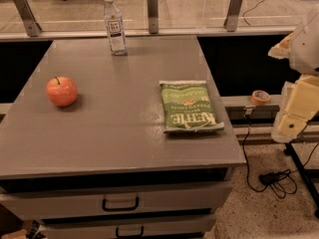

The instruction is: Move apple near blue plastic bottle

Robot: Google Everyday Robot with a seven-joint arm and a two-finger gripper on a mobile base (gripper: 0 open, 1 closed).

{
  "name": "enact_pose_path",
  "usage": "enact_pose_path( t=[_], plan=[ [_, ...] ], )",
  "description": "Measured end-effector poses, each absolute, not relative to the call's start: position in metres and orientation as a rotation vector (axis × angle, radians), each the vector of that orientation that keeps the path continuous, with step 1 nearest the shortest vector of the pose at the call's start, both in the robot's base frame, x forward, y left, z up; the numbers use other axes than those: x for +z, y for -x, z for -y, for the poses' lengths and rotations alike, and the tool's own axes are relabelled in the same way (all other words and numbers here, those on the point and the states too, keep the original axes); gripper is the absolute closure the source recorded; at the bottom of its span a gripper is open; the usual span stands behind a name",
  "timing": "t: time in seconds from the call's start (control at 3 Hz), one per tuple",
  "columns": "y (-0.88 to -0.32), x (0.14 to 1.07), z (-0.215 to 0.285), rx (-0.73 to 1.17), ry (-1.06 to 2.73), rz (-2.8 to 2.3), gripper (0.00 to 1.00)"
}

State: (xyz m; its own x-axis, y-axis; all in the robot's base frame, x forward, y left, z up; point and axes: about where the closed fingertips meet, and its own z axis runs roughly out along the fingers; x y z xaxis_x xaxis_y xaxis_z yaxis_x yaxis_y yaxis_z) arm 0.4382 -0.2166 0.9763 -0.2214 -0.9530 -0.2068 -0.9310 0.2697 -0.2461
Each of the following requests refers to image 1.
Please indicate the red apple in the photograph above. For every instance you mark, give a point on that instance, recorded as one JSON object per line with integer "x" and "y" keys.
{"x": 61, "y": 91}

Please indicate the left metal railing bracket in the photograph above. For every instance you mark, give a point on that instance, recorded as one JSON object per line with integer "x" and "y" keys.
{"x": 31, "y": 25}

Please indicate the upper grey drawer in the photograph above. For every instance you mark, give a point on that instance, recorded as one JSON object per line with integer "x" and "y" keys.
{"x": 109, "y": 201}

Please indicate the clear plastic water bottle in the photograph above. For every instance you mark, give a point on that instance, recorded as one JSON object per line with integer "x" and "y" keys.
{"x": 115, "y": 28}

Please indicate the orange tape roll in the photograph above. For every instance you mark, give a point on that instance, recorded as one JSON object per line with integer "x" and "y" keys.
{"x": 260, "y": 98}

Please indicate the lower grey drawer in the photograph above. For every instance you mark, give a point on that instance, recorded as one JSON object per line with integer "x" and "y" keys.
{"x": 168, "y": 227}

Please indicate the right metal railing bracket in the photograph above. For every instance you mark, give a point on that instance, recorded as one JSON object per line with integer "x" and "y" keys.
{"x": 231, "y": 20}

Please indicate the black stand leg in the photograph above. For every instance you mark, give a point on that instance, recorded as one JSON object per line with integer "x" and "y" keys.
{"x": 289, "y": 150}

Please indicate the metal railing bracket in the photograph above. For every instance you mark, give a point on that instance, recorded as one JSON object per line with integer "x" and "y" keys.
{"x": 31, "y": 25}
{"x": 231, "y": 20}
{"x": 153, "y": 16}

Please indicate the green Kettle chips bag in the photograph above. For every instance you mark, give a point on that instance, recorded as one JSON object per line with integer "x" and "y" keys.
{"x": 187, "y": 107}

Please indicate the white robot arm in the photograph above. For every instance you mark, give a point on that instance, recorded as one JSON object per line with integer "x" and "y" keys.
{"x": 304, "y": 45}

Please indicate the middle metal railing bracket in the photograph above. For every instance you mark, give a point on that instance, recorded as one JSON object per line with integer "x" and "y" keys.
{"x": 153, "y": 16}

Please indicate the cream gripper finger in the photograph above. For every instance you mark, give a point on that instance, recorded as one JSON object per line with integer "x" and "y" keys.
{"x": 299, "y": 104}
{"x": 282, "y": 49}

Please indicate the grey drawer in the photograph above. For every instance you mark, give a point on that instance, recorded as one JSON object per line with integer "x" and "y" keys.
{"x": 168, "y": 227}
{"x": 109, "y": 201}

